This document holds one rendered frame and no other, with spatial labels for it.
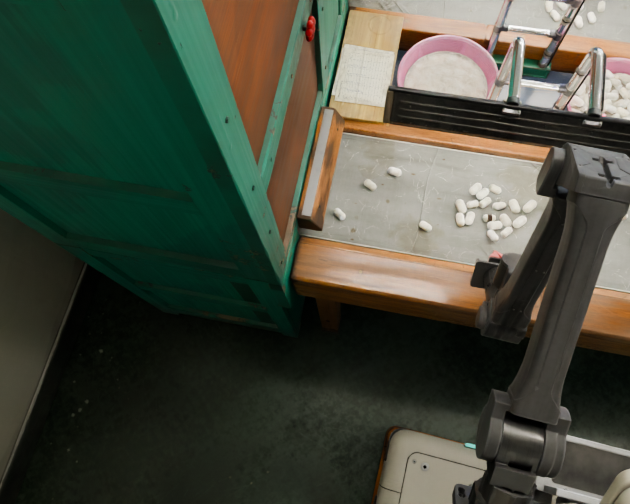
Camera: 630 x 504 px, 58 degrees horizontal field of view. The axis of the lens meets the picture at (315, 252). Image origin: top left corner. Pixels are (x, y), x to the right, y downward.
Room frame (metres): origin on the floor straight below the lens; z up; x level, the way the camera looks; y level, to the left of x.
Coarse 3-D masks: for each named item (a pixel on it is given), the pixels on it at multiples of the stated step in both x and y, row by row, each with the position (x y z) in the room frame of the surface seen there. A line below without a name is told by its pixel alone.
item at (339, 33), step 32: (96, 256) 0.50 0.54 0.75; (288, 256) 0.39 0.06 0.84; (128, 288) 0.51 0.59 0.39; (160, 288) 0.47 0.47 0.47; (192, 288) 0.44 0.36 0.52; (224, 288) 0.40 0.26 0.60; (256, 288) 0.35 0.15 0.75; (288, 288) 0.34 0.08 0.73; (224, 320) 0.43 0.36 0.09; (256, 320) 0.40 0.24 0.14; (288, 320) 0.34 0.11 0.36
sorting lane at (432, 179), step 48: (384, 144) 0.68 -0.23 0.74; (336, 192) 0.57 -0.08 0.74; (384, 192) 0.55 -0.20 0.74; (432, 192) 0.52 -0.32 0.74; (528, 192) 0.48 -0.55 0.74; (336, 240) 0.44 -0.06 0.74; (384, 240) 0.42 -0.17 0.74; (432, 240) 0.40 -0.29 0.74; (480, 240) 0.38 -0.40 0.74; (528, 240) 0.36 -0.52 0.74; (624, 240) 0.32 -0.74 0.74; (624, 288) 0.20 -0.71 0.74
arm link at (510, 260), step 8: (504, 256) 0.26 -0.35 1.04; (512, 256) 0.25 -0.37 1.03; (520, 256) 0.25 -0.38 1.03; (504, 264) 0.24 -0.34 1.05; (512, 264) 0.23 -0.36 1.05; (496, 272) 0.23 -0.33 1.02; (504, 272) 0.22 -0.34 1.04; (512, 272) 0.22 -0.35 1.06; (496, 280) 0.22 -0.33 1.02; (504, 280) 0.21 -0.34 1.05; (480, 312) 0.16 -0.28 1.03; (480, 320) 0.15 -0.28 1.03; (480, 328) 0.13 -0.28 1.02
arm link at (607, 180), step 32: (576, 160) 0.27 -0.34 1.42; (608, 160) 0.27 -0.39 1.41; (576, 192) 0.23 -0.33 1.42; (608, 192) 0.21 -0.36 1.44; (576, 224) 0.19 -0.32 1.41; (608, 224) 0.18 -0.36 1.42; (576, 256) 0.15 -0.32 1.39; (576, 288) 0.12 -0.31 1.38; (544, 320) 0.09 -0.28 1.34; (576, 320) 0.08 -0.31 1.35; (544, 352) 0.05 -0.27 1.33; (512, 384) 0.02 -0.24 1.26; (544, 384) 0.01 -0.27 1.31; (480, 416) -0.02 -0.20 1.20; (544, 416) -0.03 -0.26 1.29; (480, 448) -0.06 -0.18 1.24; (544, 448) -0.07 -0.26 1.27
